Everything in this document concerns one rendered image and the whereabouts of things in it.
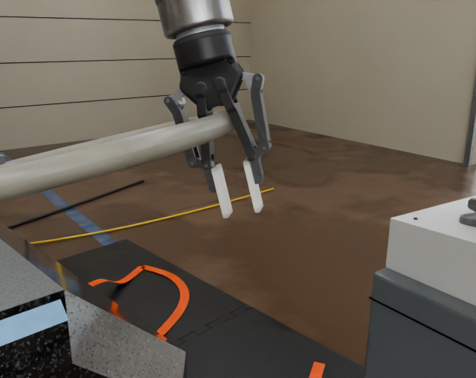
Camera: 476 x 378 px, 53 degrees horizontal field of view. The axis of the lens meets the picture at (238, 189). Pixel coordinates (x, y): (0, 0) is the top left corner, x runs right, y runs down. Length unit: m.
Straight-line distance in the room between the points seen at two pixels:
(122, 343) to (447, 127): 4.99
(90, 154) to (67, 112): 5.98
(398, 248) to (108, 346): 0.59
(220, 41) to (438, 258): 0.60
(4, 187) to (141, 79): 6.34
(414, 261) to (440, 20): 4.79
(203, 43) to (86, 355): 0.54
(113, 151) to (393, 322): 0.73
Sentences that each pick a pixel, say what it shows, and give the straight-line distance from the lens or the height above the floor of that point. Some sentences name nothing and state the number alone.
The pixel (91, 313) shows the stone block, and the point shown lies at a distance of 0.91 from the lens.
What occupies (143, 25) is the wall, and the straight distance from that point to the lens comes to 6.81.
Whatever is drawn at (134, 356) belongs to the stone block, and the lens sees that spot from 0.96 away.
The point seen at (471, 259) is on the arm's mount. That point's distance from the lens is 0.95.
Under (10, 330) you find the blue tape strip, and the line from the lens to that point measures 0.85.
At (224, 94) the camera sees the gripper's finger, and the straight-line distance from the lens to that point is 0.61.
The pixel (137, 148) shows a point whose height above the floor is 1.15.
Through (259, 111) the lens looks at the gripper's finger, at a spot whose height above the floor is 1.17.
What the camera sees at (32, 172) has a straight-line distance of 0.48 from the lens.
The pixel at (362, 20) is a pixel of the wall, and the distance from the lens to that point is 6.26.
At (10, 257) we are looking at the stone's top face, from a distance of 1.04.
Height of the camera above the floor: 1.26
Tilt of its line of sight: 17 degrees down
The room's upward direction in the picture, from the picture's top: straight up
